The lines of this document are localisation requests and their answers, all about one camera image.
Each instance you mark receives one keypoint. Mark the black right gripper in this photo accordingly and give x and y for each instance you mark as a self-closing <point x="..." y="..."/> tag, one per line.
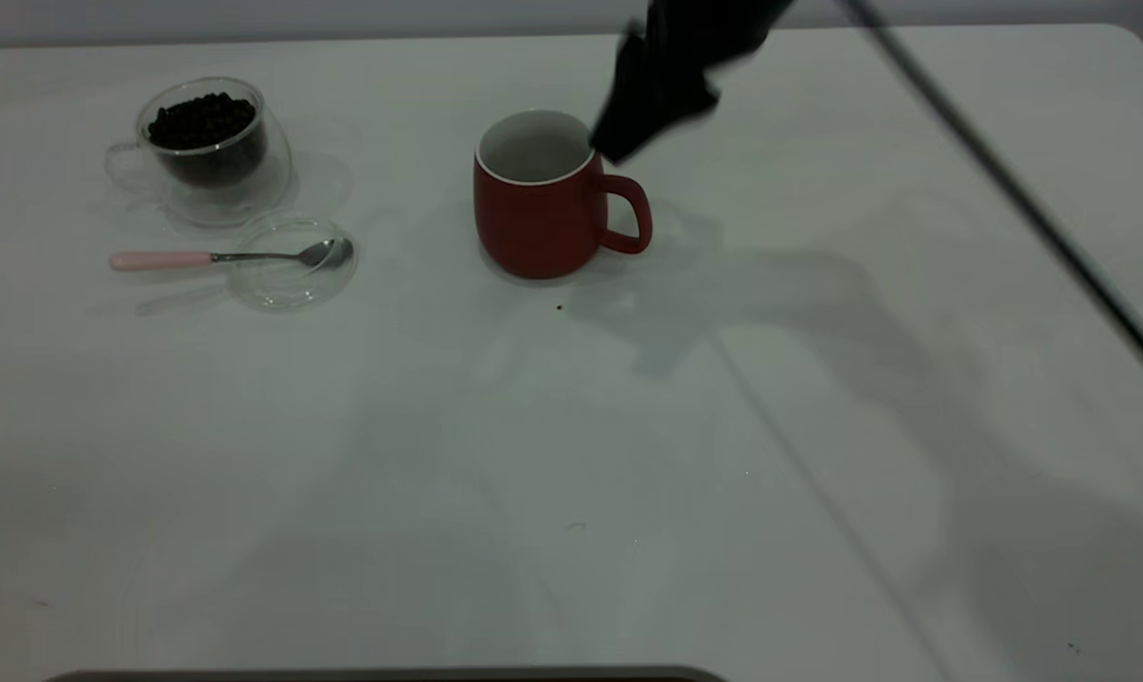
<point x="713" y="28"/>

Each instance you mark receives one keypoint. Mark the red ceramic mug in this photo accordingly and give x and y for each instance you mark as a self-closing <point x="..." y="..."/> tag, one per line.
<point x="533" y="227"/>

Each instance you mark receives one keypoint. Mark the double-walled glass cup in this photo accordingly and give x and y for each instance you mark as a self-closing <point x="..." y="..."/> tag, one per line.
<point x="249" y="189"/>

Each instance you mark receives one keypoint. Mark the coffee beans heap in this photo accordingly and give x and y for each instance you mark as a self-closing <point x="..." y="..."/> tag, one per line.
<point x="202" y="121"/>

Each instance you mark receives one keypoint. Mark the small clear glass dish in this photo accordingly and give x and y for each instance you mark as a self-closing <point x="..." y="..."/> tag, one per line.
<point x="287" y="284"/>

